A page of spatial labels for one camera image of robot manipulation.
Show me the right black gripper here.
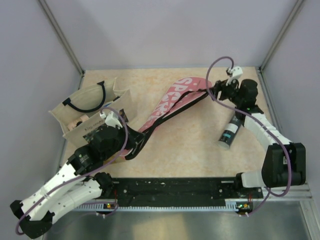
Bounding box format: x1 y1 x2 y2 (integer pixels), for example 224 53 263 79
206 76 243 107

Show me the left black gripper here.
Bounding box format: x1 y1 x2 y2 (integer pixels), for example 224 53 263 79
102 121 146 161

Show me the black shuttlecock tube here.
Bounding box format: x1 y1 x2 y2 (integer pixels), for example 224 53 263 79
217 112 243 150

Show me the pink racket cover bag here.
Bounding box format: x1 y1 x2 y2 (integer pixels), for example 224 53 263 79
120 76 212 160

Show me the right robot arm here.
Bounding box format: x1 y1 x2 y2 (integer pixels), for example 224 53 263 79
211 79 306 198

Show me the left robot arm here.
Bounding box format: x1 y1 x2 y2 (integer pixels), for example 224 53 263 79
10 125 147 239

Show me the beige floral tote bag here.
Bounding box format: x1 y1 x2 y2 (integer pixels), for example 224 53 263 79
50 78 137 148

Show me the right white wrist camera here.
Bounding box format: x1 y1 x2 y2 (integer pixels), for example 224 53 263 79
226 66 243 86

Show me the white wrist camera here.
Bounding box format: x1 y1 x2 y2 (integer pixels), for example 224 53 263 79
226 66 243 86
99 111 123 129

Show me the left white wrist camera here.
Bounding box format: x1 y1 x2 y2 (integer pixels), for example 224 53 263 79
99 111 123 129

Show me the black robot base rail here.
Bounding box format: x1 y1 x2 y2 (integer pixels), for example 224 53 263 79
97 177 263 208

